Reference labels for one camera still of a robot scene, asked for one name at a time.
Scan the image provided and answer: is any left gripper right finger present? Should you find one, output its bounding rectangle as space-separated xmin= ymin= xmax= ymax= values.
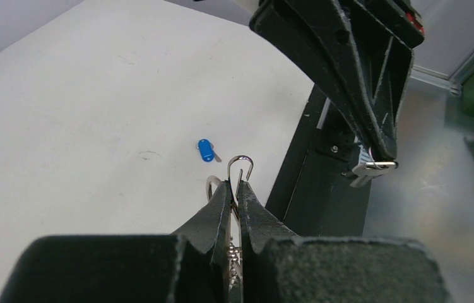
xmin=237 ymin=181 xmax=448 ymax=302

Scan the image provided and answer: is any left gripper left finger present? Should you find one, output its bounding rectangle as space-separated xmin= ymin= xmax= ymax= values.
xmin=0 ymin=181 xmax=232 ymax=302

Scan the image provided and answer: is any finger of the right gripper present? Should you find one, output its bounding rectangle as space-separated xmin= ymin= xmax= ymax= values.
xmin=249 ymin=1 xmax=388 ymax=159
xmin=340 ymin=1 xmax=425 ymax=161

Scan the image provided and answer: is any large silver keyring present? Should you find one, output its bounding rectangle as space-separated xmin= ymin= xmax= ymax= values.
xmin=206 ymin=155 xmax=254 ymax=302

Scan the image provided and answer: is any black tag key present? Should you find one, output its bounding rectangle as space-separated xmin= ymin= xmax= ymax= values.
xmin=349 ymin=147 xmax=399 ymax=188

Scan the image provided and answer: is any loose blue tag key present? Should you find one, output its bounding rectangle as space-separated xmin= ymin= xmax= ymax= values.
xmin=196 ymin=138 xmax=222 ymax=163

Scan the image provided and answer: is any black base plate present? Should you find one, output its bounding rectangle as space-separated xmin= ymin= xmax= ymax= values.
xmin=266 ymin=86 xmax=370 ymax=237

